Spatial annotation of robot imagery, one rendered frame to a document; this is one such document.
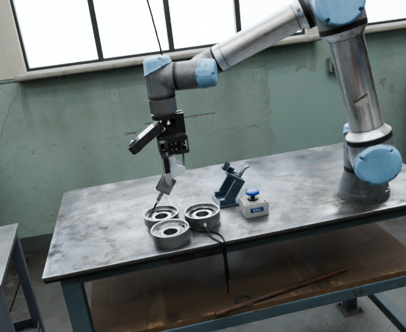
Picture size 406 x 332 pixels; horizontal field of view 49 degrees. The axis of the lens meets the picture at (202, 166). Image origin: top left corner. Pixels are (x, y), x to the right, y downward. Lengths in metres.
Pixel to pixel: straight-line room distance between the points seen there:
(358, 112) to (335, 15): 0.25
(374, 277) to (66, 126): 2.01
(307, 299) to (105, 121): 1.82
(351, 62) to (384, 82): 2.20
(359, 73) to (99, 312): 1.02
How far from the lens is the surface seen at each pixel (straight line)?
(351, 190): 1.39
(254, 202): 1.30
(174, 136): 1.23
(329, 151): 1.83
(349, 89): 1.17
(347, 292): 1.49
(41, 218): 3.07
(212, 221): 1.26
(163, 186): 1.29
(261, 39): 1.27
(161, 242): 1.19
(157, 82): 1.19
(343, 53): 1.15
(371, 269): 1.55
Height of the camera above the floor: 1.40
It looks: 20 degrees down
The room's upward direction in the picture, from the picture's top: 7 degrees counter-clockwise
